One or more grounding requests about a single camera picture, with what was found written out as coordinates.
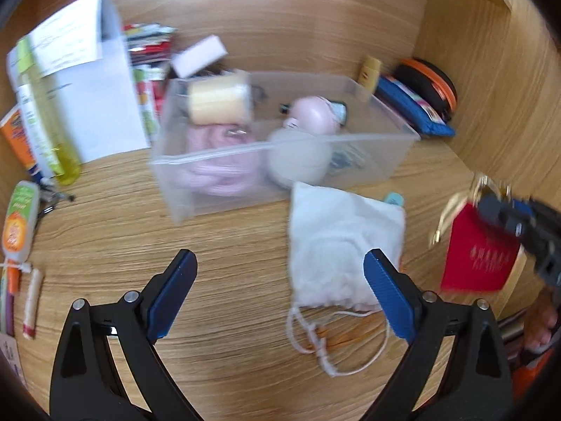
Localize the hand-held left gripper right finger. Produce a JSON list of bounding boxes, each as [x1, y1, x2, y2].
[[363, 248, 513, 421]]

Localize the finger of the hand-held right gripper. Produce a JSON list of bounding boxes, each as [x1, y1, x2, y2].
[[477, 194, 526, 238], [508, 196, 548, 221]]

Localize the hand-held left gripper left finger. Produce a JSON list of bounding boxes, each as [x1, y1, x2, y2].
[[49, 249, 198, 421]]

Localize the red velvet pouch gold trim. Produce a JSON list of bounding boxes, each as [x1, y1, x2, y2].
[[432, 175, 527, 294]]

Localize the white drawstring cloth pouch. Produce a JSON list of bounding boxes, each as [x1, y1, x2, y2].
[[287, 181, 406, 378]]

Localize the clear plastic storage box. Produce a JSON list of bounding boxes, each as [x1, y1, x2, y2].
[[149, 70, 421, 224]]

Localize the pink fabric bundle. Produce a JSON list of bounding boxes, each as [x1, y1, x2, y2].
[[184, 123, 264, 196]]

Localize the white cream jar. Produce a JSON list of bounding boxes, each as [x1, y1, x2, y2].
[[267, 129, 334, 189]]

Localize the pink round device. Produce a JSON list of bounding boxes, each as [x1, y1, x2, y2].
[[283, 95, 340, 134]]

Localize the wooden desktop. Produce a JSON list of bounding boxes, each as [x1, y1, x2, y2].
[[0, 66, 540, 421]]

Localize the person's right hand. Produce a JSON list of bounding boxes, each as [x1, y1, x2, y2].
[[523, 292, 560, 354]]

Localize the orange fabric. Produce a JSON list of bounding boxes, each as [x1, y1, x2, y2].
[[511, 351, 553, 404]]

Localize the blue zip pouch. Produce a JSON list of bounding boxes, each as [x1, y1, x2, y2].
[[377, 75, 457, 138]]

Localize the white lip balm tube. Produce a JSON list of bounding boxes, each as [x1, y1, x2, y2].
[[23, 269, 45, 340]]

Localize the black orange round case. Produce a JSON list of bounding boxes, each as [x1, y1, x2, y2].
[[394, 58, 459, 121]]

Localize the metal keys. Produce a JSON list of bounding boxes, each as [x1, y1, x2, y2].
[[37, 178, 76, 218]]

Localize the orange pen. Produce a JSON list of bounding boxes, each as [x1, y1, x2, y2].
[[0, 262, 22, 334]]

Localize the small orange green bottle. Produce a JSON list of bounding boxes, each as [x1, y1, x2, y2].
[[2, 181, 40, 261]]

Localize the white printed card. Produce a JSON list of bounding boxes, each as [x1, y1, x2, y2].
[[0, 333, 22, 382]]

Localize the yellow lip balm tube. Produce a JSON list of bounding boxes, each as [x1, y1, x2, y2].
[[359, 55, 381, 93]]

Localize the printed green red packet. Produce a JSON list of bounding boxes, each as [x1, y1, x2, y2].
[[134, 65, 162, 141]]

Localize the tall yellow green bottle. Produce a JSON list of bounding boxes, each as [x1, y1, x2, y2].
[[6, 37, 82, 186]]

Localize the orange tube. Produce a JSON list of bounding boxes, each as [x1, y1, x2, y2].
[[0, 105, 40, 178]]

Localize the pink white box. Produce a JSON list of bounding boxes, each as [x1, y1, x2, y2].
[[170, 35, 229, 79]]

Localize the pile of red packets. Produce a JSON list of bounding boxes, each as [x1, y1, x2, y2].
[[122, 23, 178, 66]]

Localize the white paper receipt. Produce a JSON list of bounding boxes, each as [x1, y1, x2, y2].
[[31, 0, 103, 75]]

